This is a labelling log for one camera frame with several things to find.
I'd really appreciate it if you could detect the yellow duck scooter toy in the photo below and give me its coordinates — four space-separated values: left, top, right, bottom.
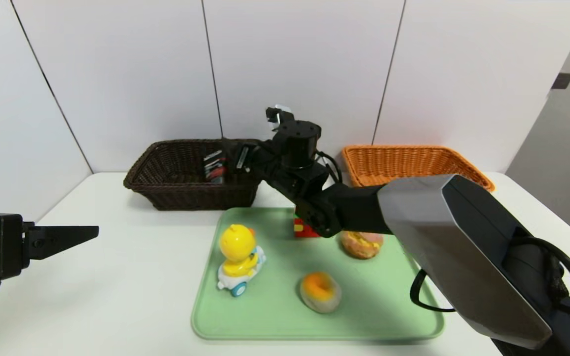
217 223 267 297

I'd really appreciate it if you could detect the orange wicker basket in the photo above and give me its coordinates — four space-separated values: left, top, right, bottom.
342 145 495 192

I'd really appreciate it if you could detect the black cosmetic tube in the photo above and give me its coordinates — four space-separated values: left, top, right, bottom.
203 150 229 184

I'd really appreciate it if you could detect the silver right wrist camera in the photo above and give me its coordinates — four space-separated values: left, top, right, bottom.
265 105 293 130

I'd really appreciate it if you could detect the green plastic tray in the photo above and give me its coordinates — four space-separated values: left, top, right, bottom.
191 207 445 341

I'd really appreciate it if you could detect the dark brown wicker basket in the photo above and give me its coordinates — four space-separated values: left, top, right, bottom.
123 139 266 212

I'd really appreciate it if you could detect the orange and white bun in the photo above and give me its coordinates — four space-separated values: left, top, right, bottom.
299 271 342 314

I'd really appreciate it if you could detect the purple cream puff bread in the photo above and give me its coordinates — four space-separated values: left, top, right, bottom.
340 231 383 260

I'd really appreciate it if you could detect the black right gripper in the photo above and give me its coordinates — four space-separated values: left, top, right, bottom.
222 138 274 180

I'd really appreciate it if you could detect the multicoloured puzzle cube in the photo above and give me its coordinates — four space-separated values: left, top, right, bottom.
293 218 320 239

